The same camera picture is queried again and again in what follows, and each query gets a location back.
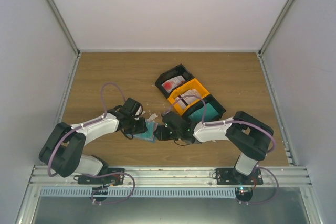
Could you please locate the orange plastic bin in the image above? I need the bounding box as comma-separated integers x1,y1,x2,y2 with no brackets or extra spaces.
167,78,210,115

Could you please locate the white card stack orange bin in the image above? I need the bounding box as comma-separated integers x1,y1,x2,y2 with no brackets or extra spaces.
175,89,201,109

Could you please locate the black bin with red cards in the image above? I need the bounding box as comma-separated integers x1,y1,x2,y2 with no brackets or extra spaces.
155,64,194,98

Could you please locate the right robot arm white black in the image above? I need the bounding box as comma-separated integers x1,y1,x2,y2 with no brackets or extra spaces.
154,111,276,185

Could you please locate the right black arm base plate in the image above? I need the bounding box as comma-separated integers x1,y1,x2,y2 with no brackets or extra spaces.
212,168,264,186

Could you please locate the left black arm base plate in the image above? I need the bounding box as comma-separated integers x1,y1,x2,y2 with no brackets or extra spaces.
74,167,125,186

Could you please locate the red dot card stack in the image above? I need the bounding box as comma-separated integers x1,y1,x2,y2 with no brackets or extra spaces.
162,76,186,93

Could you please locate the grey slotted cable duct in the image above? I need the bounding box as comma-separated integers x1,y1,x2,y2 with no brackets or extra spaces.
40,186,236,199

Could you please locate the blue leather card holder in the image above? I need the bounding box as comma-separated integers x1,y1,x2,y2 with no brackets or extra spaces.
127,120,158,143

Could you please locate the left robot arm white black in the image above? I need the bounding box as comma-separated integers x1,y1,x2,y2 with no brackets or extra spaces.
39,98,148,184

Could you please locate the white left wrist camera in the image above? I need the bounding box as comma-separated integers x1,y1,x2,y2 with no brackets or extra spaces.
134,106,144,118

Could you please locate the aluminium front rail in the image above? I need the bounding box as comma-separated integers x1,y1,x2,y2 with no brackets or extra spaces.
28,166,312,188

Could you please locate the black bin with green cards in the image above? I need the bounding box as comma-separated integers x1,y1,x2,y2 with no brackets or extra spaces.
182,94,226,122

